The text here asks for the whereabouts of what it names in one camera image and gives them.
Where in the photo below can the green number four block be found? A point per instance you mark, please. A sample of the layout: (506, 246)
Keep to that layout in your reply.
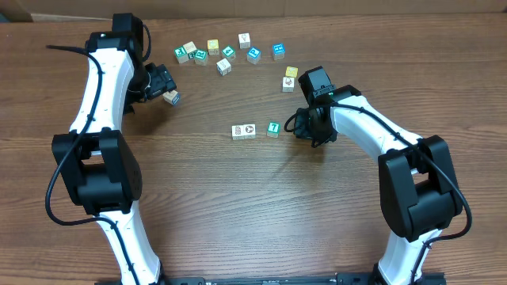
(229, 53)

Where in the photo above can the green letter block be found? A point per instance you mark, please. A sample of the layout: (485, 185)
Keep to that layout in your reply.
(201, 57)

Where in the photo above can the white block owl picture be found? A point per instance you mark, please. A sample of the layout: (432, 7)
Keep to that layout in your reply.
(237, 132)

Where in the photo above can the plain white lettered block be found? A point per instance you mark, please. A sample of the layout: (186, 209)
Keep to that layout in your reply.
(190, 49)

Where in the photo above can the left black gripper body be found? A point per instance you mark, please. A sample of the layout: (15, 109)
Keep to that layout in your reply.
(160, 80)

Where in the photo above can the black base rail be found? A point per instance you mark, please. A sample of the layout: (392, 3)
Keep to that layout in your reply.
(269, 280)

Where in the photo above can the yellow block right side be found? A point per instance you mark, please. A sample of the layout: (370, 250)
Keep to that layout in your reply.
(291, 72)

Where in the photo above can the blue picture block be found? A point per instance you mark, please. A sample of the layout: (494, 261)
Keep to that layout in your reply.
(278, 51)

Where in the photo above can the white block red picture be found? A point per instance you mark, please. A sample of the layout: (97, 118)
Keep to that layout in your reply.
(288, 84)

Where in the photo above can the white block dark round picture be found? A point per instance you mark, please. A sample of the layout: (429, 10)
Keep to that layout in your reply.
(249, 131)

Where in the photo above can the blue letter P block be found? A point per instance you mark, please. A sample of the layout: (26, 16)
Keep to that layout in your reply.
(253, 55)

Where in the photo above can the yellow top block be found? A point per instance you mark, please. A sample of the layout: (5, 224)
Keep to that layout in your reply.
(213, 47)

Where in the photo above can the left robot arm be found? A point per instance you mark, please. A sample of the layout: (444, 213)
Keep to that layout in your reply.
(98, 167)

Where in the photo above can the yellow block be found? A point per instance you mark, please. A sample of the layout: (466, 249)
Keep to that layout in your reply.
(291, 72)
(213, 47)

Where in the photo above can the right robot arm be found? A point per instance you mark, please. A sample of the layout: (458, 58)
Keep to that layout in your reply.
(418, 191)

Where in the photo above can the white block blue side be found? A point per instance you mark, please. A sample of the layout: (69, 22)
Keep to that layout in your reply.
(223, 67)

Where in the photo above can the white block top row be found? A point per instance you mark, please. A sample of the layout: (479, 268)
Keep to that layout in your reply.
(244, 40)

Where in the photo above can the green wheelchair symbol block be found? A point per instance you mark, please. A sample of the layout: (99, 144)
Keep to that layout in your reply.
(181, 55)

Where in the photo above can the green number seven block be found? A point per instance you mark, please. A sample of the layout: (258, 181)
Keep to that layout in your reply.
(273, 130)

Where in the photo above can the cardboard backboard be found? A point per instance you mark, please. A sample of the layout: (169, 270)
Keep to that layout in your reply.
(27, 10)

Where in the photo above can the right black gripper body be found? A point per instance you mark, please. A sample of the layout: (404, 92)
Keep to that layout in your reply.
(310, 129)

